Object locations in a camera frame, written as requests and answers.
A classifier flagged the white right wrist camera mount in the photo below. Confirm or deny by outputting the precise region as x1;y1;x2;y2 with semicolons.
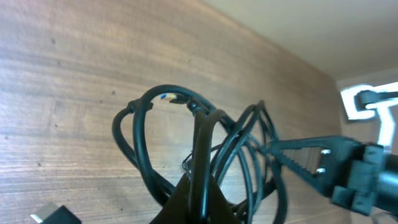
340;82;397;149

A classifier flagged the thick black cable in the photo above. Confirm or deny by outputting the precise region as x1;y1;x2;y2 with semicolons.
111;84;237;224

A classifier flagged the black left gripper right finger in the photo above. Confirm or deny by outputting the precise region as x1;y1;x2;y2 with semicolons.
208;175;240;224

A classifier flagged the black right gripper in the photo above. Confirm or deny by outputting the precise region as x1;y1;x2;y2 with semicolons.
266;136;397;216

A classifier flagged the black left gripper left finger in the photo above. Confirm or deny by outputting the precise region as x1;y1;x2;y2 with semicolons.
150;174;190;224

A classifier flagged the thin black cable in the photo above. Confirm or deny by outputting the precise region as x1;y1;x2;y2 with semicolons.
182;99;289;224

